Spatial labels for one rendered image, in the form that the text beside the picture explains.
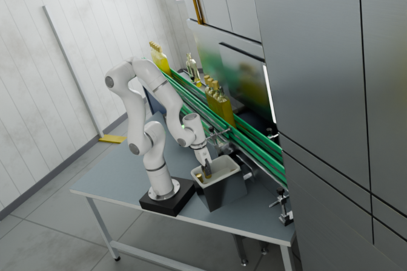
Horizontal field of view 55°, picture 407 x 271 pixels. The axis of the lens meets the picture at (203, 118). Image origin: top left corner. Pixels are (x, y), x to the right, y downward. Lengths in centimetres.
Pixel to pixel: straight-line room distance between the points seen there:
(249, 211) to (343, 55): 145
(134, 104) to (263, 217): 87
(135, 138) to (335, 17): 145
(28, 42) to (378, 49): 403
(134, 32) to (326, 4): 484
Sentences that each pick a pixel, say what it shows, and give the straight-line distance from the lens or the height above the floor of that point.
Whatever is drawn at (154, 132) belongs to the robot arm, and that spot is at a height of 120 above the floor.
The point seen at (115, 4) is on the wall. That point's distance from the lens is 531.
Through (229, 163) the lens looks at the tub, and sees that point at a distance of 206.
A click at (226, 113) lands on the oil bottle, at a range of 215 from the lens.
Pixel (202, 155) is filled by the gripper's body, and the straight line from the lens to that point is 189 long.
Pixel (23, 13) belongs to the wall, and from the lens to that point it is 448.
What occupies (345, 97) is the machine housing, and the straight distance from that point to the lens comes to 81.
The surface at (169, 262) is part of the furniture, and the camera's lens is 277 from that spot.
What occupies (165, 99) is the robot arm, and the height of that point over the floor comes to 145.
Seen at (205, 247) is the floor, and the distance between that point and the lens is 305.
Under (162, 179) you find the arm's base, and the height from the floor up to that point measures 93.
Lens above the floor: 215
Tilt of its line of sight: 27 degrees down
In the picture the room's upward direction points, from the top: 16 degrees counter-clockwise
